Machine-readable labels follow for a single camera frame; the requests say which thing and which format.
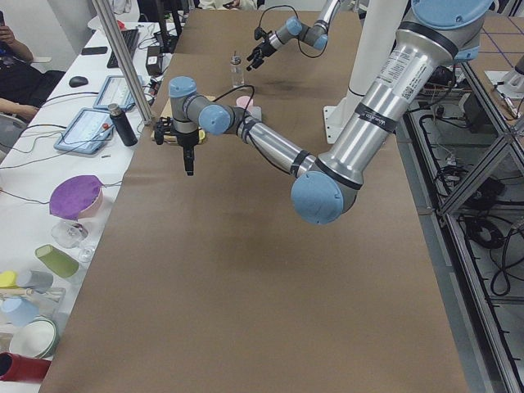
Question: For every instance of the silver digital kitchen scale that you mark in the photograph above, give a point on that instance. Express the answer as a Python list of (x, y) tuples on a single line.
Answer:
[(255, 111)]

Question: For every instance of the aluminium frame post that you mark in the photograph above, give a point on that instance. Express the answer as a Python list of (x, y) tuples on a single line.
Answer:
[(119, 48)]

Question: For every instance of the seated person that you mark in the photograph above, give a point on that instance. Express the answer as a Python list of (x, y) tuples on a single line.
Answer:
[(24, 88)]

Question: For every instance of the blue teach pendant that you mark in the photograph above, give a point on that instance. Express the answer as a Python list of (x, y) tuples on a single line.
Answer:
[(114, 90), (87, 133)]

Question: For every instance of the far blue teach pendant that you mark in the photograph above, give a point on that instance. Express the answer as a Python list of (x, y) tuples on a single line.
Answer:
[(114, 90)]

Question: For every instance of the aluminium frame rack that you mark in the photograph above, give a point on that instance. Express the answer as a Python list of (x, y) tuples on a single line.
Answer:
[(461, 142)]

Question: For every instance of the red cup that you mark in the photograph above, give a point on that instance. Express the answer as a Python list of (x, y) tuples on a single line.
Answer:
[(18, 368)]

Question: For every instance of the clear wine glass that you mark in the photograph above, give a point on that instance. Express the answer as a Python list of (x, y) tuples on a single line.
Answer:
[(73, 235)]

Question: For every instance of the pink plastic cup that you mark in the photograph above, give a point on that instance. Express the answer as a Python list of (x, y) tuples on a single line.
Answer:
[(245, 102)]

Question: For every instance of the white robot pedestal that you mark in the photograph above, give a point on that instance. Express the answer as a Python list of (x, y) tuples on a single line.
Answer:
[(356, 82)]

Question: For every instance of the yellow plastic cup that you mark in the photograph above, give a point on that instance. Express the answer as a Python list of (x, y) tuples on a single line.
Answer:
[(8, 279)]

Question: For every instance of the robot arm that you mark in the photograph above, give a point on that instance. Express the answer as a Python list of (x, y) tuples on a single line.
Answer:
[(404, 42), (311, 40)]

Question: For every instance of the light blue plastic cup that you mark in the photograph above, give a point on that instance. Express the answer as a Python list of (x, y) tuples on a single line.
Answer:
[(19, 311)]

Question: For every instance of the black smartphone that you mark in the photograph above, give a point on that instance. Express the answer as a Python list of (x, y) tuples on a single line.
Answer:
[(93, 51)]

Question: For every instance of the black power adapter box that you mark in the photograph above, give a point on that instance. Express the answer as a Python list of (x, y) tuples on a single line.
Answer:
[(154, 61)]

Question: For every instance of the purple covered pink bowl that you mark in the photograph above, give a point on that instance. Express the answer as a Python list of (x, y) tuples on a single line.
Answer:
[(77, 198)]

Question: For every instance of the grey plastic cup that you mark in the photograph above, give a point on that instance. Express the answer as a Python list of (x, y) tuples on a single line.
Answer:
[(39, 281)]

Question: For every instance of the green plastic cup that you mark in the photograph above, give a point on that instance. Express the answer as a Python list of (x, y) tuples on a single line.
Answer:
[(57, 261)]

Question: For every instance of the black computer mouse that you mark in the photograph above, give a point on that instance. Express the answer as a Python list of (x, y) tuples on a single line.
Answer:
[(78, 81)]

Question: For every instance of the near blue teach pendant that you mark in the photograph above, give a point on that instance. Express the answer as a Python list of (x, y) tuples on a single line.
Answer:
[(87, 133)]

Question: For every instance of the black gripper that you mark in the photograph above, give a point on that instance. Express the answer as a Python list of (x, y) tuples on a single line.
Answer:
[(185, 140), (265, 45)]

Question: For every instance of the white green rimmed bowl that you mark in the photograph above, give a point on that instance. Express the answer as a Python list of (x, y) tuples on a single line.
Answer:
[(37, 339)]

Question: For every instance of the glass sauce bottle steel top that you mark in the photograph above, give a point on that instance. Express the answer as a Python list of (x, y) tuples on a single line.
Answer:
[(237, 75)]

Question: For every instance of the black thermos bottle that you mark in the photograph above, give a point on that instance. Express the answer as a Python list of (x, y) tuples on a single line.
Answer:
[(122, 125)]

